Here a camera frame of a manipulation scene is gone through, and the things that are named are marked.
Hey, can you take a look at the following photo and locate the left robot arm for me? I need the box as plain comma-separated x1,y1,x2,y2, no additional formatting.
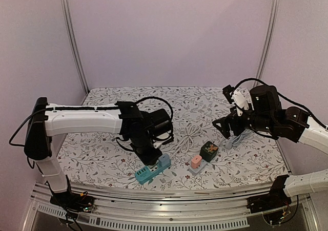
24,97,173,207

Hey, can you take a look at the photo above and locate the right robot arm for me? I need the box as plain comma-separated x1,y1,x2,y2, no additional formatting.
212,85,327,208

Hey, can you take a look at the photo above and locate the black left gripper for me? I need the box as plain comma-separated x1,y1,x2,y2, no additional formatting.
129,132,163,167

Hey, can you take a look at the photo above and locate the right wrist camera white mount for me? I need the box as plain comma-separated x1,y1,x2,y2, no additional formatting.
222,85,250,117

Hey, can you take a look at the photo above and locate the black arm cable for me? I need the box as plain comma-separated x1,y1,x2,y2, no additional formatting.
230,78,328,132
115,97,175,150

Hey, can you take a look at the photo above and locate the pink cube adapter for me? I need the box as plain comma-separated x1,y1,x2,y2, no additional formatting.
191,155,202,169

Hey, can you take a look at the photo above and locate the aluminium front rail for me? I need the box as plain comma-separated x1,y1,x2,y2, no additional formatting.
22,182,318,231

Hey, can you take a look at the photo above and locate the right aluminium frame post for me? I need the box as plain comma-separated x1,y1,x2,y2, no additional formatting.
255,0,280,80

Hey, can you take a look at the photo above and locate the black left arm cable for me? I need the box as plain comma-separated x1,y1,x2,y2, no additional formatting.
115,97,175,150

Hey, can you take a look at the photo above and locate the light blue power strip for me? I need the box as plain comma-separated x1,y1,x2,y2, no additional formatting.
188,160,208,175

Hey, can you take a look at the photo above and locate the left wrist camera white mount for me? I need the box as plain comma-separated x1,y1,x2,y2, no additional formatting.
153,132,174,149

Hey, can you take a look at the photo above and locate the small blue cube adapter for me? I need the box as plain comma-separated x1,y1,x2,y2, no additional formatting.
158,153,171,167

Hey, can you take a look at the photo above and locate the left aluminium frame post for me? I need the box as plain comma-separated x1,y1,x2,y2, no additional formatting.
60,0,90,94

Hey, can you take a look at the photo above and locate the teal power strip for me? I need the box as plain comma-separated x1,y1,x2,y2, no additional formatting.
135,159,171,184

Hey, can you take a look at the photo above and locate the dark green cube socket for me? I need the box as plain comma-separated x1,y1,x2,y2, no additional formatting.
199,141,218,162

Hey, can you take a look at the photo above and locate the light blue coiled cable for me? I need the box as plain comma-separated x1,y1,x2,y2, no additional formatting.
225,130,253,150

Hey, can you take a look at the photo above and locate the white coiled cable with plug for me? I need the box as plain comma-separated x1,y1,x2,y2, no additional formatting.
170,123,203,159

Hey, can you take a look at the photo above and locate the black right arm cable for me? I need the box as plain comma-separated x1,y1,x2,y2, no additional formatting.
230,78,328,132

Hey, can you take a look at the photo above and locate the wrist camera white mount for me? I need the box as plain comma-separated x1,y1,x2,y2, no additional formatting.
153,132,174,149
222,85,250,117

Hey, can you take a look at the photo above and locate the floral tablecloth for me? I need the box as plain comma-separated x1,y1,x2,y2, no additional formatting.
58,87,289,191

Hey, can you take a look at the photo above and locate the aluminium frame post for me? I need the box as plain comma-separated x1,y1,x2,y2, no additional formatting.
60,0,90,94
255,0,280,80

